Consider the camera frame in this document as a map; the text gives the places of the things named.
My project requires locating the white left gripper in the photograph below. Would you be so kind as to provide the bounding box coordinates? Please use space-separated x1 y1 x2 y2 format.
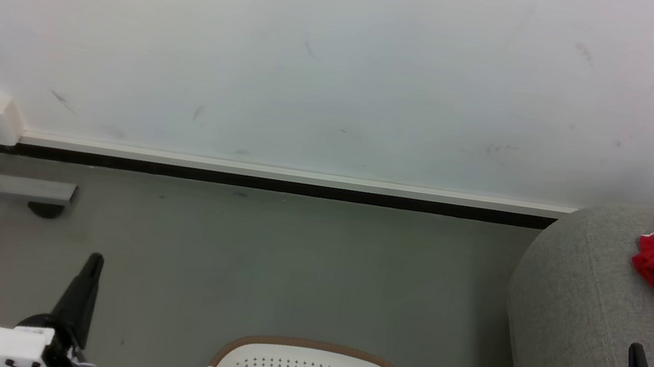
0 236 126 367

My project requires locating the black round foot pad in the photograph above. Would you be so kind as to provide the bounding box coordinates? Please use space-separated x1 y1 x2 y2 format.
26 200 67 222

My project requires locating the grey metal partition foot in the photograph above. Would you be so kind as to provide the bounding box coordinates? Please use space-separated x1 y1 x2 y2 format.
0 171 79 209

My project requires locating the white baseboard strip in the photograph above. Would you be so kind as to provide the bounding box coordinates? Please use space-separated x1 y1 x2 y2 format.
17 117 577 238

